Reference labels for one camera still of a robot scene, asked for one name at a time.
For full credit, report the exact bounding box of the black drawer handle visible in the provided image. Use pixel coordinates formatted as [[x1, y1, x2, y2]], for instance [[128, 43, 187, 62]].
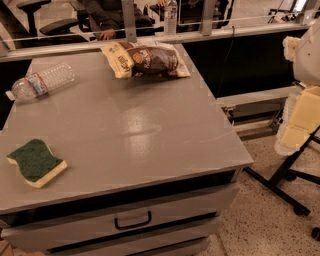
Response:
[[114, 211, 152, 231]]

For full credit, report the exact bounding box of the green yellow sponge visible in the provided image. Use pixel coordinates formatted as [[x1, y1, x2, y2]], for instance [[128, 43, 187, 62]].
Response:
[[6, 139, 68, 188]]

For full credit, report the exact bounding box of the brown bread bag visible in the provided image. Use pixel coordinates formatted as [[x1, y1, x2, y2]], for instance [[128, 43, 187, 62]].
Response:
[[101, 41, 190, 79]]

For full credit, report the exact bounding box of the seated person in background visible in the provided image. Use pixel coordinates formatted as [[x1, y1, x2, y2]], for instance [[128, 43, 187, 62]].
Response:
[[83, 0, 154, 41]]

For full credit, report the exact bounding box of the black rolling stand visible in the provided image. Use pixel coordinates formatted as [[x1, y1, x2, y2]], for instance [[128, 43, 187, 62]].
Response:
[[243, 125, 320, 241]]

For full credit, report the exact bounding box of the grey drawer cabinet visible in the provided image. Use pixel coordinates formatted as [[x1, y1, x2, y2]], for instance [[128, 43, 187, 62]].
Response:
[[0, 52, 252, 256]]

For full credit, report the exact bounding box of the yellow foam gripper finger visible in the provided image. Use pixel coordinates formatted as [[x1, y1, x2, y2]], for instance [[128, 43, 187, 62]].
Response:
[[275, 86, 320, 156], [282, 36, 300, 61]]

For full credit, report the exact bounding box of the grey metal railing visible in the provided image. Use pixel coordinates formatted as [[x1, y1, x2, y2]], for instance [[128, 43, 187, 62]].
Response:
[[0, 0, 319, 62]]

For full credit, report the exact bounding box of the clear plastic water bottle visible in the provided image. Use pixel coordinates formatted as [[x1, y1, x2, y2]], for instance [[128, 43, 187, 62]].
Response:
[[5, 62, 75, 102]]

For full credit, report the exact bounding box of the black office chair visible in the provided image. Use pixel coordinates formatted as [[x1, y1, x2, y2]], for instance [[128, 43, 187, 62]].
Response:
[[16, 0, 89, 42]]

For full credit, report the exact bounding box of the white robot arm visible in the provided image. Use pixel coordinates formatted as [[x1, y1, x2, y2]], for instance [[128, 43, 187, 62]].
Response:
[[275, 19, 320, 156]]

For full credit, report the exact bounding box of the upright water bottle background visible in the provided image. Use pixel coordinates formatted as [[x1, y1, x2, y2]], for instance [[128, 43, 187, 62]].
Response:
[[164, 0, 178, 36]]

